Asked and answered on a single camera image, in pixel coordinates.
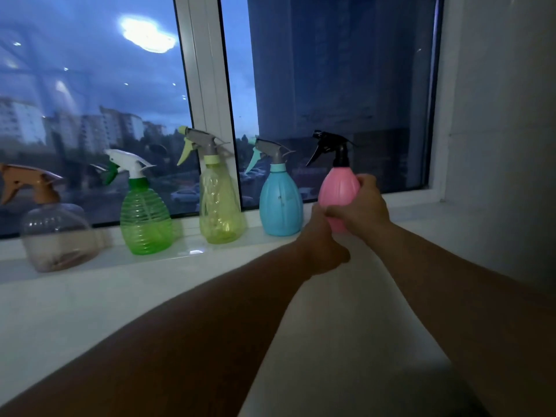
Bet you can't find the pink spray bottle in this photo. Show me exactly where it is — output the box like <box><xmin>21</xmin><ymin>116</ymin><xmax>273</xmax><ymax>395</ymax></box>
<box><xmin>317</xmin><ymin>167</ymin><xmax>363</xmax><ymax>235</ymax></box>

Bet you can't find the blue spray bottle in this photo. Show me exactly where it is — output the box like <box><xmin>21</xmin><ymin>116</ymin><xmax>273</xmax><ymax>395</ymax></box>
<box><xmin>259</xmin><ymin>171</ymin><xmax>305</xmax><ymax>237</ymax></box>

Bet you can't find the clear bottle with orange sprayer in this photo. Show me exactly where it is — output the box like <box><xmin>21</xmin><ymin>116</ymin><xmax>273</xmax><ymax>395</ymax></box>
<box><xmin>19</xmin><ymin>203</ymin><xmax>101</xmax><ymax>274</ymax></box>

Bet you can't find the person's left hand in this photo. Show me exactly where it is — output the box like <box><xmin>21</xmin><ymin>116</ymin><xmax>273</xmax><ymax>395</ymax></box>
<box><xmin>297</xmin><ymin>203</ymin><xmax>352</xmax><ymax>279</ymax></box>

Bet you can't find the person's right hand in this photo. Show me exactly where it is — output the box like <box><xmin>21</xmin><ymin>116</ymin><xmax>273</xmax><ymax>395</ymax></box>
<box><xmin>324</xmin><ymin>173</ymin><xmax>392</xmax><ymax>248</ymax></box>

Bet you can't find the green ribbed spray bottle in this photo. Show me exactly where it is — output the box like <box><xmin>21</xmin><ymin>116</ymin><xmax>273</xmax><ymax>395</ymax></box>
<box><xmin>119</xmin><ymin>177</ymin><xmax>175</xmax><ymax>257</ymax></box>

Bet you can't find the white green trigger sprayer head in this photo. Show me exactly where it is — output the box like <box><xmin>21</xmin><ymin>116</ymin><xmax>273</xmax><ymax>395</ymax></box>
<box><xmin>100</xmin><ymin>148</ymin><xmax>155</xmax><ymax>186</ymax></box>

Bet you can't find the yellow-green spray bottle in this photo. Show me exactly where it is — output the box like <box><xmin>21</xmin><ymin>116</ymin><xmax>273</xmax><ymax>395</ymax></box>
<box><xmin>199</xmin><ymin>163</ymin><xmax>247</xmax><ymax>246</ymax></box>

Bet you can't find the person's right forearm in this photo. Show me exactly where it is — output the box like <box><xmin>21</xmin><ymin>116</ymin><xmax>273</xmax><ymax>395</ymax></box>
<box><xmin>369</xmin><ymin>223</ymin><xmax>556</xmax><ymax>417</ymax></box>

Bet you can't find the grey yellow trigger sprayer head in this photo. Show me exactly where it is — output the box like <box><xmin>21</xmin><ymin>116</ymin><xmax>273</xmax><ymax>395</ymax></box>
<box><xmin>177</xmin><ymin>125</ymin><xmax>229</xmax><ymax>166</ymax></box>

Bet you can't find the white framed window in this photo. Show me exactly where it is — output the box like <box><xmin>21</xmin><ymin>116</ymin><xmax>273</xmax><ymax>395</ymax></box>
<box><xmin>0</xmin><ymin>0</ymin><xmax>446</xmax><ymax>261</ymax></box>

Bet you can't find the black trigger sprayer head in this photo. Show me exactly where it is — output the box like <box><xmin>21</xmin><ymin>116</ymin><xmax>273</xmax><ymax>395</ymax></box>
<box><xmin>306</xmin><ymin>130</ymin><xmax>357</xmax><ymax>169</ymax></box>

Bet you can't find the person's left forearm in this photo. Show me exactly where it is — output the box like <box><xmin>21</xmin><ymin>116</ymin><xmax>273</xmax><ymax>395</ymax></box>
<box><xmin>0</xmin><ymin>243</ymin><xmax>314</xmax><ymax>417</ymax></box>

